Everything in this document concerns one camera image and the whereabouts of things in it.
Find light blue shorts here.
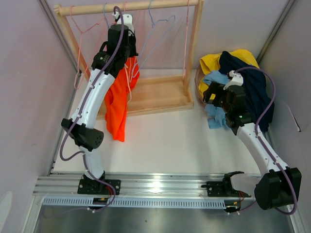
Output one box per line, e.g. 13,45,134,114
203,70,230,130

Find navy blue shorts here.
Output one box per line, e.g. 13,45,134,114
219,49,271,121

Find pink hanger of navy shorts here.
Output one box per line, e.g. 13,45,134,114
125,12,139,104

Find yellow shorts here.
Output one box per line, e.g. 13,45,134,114
199,49,259,99

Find blue hanger of grey shorts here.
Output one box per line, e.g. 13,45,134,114
138,0,176,71

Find orange shorts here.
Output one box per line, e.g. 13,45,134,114
104,67,140,142

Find pink hanger of blue shorts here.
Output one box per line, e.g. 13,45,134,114
69,5,107,90

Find pink hanger of yellow shorts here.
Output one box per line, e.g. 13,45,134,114
182,0,190,78

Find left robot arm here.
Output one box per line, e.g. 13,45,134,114
61,24,137,195

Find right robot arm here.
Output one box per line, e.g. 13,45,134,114
203,82,302,215

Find translucent pink basket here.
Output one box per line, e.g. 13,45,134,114
194,66,202,99

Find wooden clothes rack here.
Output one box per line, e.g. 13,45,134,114
54,0,204,116

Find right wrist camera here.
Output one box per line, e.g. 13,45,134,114
223,70,243,90

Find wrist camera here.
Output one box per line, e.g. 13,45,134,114
223,70,243,90
112,12,135,35

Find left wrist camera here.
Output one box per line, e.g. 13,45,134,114
112,12,135,35

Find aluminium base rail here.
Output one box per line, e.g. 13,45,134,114
33,172,224,198

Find perforated cable duct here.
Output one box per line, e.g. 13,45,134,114
43,196,226,210

